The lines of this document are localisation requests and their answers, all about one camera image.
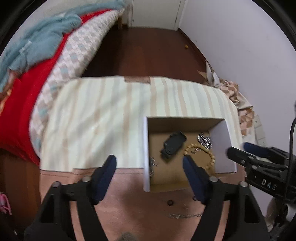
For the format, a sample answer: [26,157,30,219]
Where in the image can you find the silver link bracelet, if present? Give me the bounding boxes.
[167,212,204,219]

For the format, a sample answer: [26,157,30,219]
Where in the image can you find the wooden bead bracelet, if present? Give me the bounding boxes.
[184,143,216,173]

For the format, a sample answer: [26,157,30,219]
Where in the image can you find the white power strip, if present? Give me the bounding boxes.
[253,115,267,147]

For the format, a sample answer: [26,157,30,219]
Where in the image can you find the white cardboard box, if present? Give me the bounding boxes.
[143,117,239,192]

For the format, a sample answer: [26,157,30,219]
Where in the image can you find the checkered brown cloth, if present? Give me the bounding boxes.
[219,79,255,137]

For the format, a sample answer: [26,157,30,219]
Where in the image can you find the pink table cloth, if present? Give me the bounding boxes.
[39,167,246,241]

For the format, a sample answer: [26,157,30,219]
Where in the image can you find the black clip case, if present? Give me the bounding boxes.
[160,131,187,159]

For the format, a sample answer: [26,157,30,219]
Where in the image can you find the striped cream cloth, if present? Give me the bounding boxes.
[40,76,242,172]

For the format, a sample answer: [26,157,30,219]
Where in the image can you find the torn cardboard scraps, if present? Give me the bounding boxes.
[198,60,221,88]

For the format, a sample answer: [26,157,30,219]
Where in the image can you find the pink object on floor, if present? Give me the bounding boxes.
[0,192,11,215]

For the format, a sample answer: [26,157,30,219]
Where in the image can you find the red bed blanket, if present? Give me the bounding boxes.
[1,9,109,165]

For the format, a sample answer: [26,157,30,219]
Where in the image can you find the checkered white bed sheet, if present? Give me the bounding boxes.
[29,8,125,156]

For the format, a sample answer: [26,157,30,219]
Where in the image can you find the blue-grey quilt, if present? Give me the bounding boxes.
[1,1,125,92]

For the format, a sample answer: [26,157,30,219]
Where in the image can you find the white door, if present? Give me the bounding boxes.
[126,0,185,31]

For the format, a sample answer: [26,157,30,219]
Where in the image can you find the silver chain bracelet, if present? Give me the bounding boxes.
[197,132,212,150]

